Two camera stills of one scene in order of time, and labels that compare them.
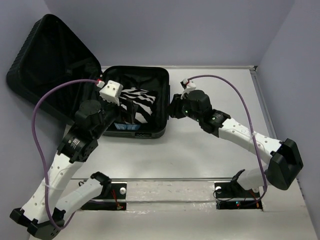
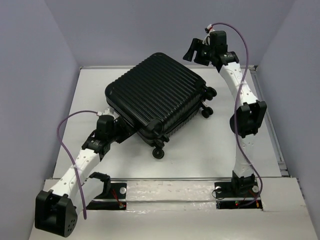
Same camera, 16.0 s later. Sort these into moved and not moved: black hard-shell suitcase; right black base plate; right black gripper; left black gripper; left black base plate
Moved: black hard-shell suitcase; right black gripper; left black gripper
Not moved: right black base plate; left black base plate
